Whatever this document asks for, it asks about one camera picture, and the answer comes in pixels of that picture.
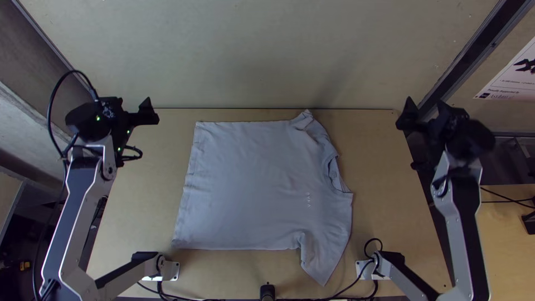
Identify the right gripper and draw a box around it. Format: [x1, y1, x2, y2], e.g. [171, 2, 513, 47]
[395, 96, 471, 139]

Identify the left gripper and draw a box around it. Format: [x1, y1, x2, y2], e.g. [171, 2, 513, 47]
[100, 96, 161, 129]

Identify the grey t-shirt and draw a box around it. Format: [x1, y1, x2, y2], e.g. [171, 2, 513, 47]
[171, 109, 354, 288]

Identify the black cable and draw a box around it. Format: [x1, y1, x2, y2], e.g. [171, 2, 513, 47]
[46, 70, 101, 162]
[322, 237, 385, 301]
[137, 280, 218, 301]
[120, 144, 144, 162]
[479, 186, 535, 210]

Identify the white wall poster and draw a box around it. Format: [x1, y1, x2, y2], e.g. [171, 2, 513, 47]
[473, 36, 535, 101]

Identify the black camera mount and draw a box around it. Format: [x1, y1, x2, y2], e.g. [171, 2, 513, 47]
[259, 283, 277, 301]

